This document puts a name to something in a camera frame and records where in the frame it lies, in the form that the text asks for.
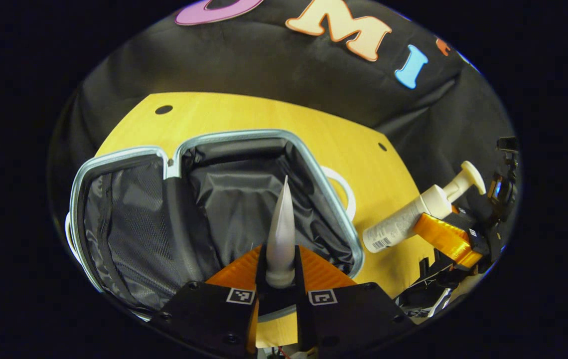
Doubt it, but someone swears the white pump bottle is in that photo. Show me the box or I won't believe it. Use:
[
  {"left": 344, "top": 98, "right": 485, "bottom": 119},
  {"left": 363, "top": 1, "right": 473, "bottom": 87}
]
[{"left": 362, "top": 161, "right": 487, "bottom": 254}]

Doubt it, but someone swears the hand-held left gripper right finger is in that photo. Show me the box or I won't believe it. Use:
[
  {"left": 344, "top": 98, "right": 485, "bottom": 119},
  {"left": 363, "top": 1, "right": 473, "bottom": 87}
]
[{"left": 294, "top": 244, "right": 415, "bottom": 357}]

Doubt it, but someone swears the white cream tube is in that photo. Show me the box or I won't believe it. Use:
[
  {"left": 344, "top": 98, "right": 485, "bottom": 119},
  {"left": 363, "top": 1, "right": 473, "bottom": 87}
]
[{"left": 266, "top": 175, "right": 297, "bottom": 290}]

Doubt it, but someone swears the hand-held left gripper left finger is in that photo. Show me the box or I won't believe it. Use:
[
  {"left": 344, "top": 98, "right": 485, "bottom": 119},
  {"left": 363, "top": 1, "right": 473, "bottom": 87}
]
[{"left": 147, "top": 244, "right": 269, "bottom": 357}]

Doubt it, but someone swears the black backdrop cloth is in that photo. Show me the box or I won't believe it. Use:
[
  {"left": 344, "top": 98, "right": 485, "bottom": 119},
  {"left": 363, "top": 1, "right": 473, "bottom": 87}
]
[{"left": 50, "top": 0, "right": 519, "bottom": 240}]

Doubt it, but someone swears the light blue suitcase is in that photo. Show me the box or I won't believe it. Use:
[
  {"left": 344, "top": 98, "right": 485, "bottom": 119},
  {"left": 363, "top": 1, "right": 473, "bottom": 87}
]
[{"left": 65, "top": 129, "right": 365, "bottom": 322}]

